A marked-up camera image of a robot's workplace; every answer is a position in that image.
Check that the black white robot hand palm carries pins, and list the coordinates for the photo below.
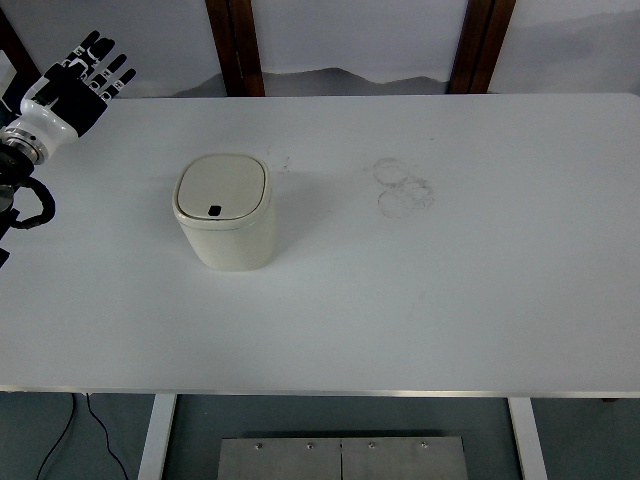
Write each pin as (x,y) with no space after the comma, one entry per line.
(69,117)

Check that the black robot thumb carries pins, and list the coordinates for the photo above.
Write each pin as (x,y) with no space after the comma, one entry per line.
(55,79)

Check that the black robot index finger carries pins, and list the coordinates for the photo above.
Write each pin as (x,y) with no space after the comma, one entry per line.
(82,53)

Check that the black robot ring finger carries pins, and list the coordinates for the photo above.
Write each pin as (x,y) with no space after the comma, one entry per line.
(102,77)

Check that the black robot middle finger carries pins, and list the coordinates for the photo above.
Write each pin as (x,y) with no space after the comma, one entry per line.
(96,53)

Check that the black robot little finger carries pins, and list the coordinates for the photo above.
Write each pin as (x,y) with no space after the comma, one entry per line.
(114,89)

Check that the cream plastic trash can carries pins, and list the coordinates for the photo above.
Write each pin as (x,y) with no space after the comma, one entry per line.
(225,207)

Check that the robot arm with silver wrist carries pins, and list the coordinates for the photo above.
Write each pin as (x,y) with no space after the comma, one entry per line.
(26,202)

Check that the left white table leg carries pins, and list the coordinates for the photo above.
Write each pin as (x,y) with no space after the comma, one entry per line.
(157,437)

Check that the white table leg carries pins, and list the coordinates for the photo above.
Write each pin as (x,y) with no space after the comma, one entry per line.
(527,439)
(157,437)

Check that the right white table leg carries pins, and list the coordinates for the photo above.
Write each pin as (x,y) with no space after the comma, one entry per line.
(527,439)

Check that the far left dark wooden frame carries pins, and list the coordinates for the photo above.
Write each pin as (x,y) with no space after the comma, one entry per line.
(17,53)

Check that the left brown wooden frame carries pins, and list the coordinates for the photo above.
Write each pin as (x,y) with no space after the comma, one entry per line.
(234,34)

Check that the brown wooden frame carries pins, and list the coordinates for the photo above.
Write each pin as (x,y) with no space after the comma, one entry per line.
(483,32)
(234,34)

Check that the right brown wooden frame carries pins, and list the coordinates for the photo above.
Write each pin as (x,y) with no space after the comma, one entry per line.
(483,32)

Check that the grey metal base plate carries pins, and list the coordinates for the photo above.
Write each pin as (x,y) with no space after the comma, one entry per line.
(343,458)

